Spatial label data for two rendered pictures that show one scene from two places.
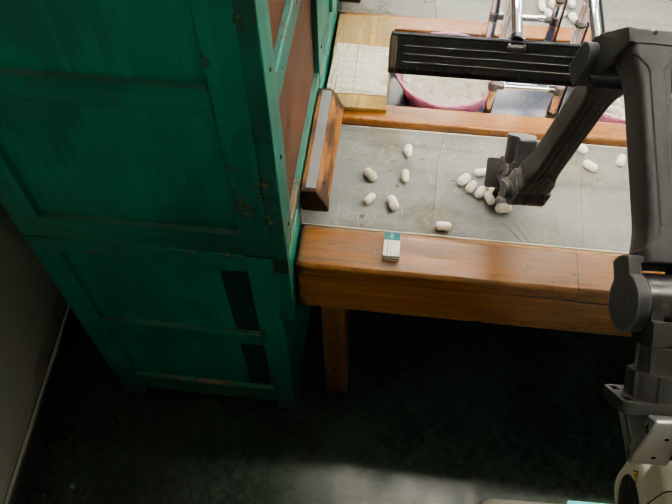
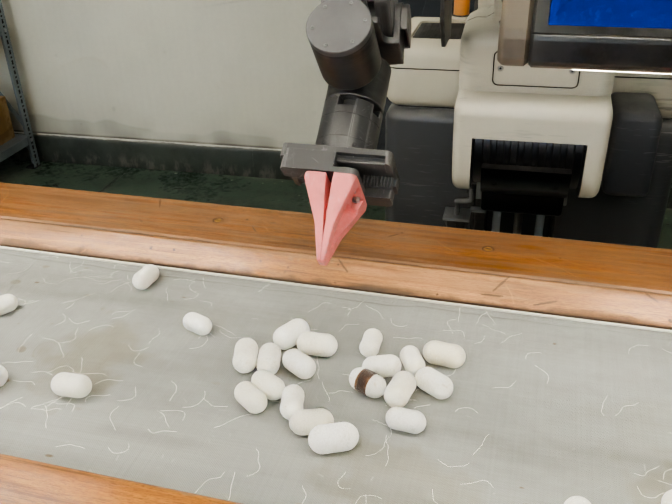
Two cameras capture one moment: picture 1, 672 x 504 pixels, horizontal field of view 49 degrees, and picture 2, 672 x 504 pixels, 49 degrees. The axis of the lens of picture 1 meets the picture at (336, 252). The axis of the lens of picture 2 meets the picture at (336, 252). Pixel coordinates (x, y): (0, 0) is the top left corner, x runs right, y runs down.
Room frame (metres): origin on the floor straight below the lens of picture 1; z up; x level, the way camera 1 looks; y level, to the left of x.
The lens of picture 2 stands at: (1.43, -0.76, 1.14)
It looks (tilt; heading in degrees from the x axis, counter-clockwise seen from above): 29 degrees down; 189
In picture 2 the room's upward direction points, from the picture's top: 2 degrees counter-clockwise
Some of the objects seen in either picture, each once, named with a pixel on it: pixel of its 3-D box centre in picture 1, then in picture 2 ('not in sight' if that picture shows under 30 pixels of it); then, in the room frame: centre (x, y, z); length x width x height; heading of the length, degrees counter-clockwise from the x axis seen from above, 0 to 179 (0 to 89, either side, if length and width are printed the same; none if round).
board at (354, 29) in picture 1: (361, 60); not in sight; (1.40, -0.07, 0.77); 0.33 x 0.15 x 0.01; 172
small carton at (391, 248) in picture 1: (391, 246); not in sight; (0.84, -0.12, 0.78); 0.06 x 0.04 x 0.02; 172
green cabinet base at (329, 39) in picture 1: (241, 134); not in sight; (1.48, 0.27, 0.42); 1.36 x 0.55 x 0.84; 172
